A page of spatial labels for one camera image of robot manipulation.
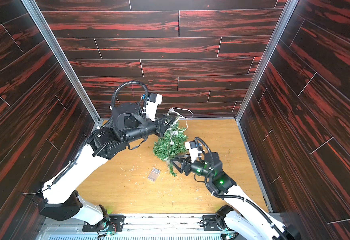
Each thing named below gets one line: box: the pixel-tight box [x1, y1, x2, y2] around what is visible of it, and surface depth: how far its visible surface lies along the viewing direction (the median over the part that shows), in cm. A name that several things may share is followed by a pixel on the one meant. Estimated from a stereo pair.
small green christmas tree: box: [153, 121, 189, 177], surface depth 76 cm
